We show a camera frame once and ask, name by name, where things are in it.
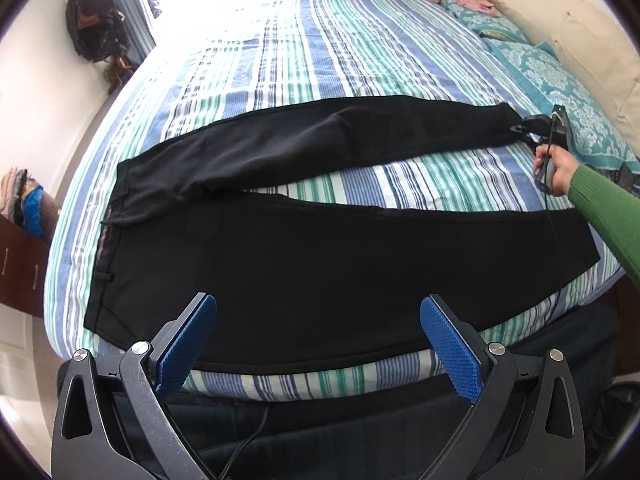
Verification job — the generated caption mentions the person's right hand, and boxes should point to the person's right hand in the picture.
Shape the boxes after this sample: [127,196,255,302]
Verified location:
[532,144,581,196]

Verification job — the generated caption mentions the brown bag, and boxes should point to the brown bag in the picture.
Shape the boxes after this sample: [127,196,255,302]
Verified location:
[104,55,137,93]

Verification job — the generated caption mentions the teal patterned pillow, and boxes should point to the teal patterned pillow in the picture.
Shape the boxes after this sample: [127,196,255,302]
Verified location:
[440,0,531,46]
[482,40,638,176]

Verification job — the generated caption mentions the black pants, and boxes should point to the black pants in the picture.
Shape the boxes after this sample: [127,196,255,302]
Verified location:
[82,96,601,376]

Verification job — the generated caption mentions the black hanging bag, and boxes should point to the black hanging bag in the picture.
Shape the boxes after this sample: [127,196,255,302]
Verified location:
[65,0,132,63]

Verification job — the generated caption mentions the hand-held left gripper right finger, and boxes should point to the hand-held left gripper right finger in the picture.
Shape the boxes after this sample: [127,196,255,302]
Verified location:
[420,296,586,480]

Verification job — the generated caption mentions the person's right forearm green sleeve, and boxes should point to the person's right forearm green sleeve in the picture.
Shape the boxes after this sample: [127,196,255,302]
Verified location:
[567,164,640,288]

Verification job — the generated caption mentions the wooden dresser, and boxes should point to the wooden dresser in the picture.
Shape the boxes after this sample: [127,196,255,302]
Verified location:
[0,215,51,318]

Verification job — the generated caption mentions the striped bed blanket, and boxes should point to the striped bed blanket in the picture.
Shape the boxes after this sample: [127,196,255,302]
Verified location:
[42,0,626,403]

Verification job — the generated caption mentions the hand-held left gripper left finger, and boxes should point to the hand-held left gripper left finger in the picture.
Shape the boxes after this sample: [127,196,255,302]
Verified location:
[51,293,218,480]

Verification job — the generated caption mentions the stack of folded clothes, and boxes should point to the stack of folded clothes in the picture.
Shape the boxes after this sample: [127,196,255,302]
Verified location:
[0,167,63,246]

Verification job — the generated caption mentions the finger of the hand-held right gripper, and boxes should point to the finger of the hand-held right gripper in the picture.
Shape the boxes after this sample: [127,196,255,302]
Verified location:
[510,115,550,143]

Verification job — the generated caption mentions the cream headboard cushion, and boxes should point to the cream headboard cushion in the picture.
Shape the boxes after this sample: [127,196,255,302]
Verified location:
[472,0,640,126]

